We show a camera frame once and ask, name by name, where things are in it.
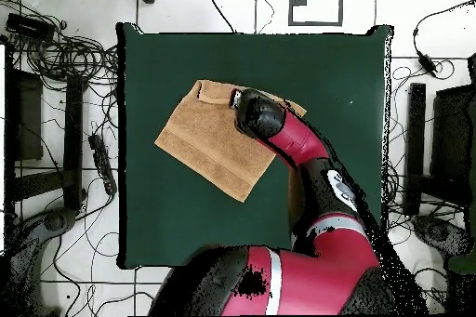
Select tan terry towel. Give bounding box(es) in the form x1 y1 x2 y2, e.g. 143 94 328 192
153 78 308 204

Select dark flat panel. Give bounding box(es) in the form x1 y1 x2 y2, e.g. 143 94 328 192
14 71 45 162
430 84 476 206

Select dark green table cloth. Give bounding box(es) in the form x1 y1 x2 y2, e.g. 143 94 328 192
114 22 394 271

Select black power strip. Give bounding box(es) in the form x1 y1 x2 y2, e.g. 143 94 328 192
87 133 118 196

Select black floor bar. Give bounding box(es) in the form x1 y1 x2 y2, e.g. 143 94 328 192
61 74 86 211
403 82 428 217

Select black power adapter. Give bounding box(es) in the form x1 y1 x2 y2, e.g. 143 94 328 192
416 51 439 75

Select grey curved stand base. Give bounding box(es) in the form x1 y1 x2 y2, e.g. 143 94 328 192
410 214 473 258
8 206 79 317

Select black rectangular box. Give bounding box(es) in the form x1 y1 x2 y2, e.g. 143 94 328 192
5 12 56 41

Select thin black floor cable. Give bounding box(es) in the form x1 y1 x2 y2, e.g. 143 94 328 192
199 0 238 34

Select grey square floor frame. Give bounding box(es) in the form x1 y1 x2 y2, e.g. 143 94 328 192
287 0 344 27

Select tangled black cables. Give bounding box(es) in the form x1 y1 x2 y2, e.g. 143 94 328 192
0 0 120 87

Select black adapter cable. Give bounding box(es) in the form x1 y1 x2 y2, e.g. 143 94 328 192
411 0 476 59

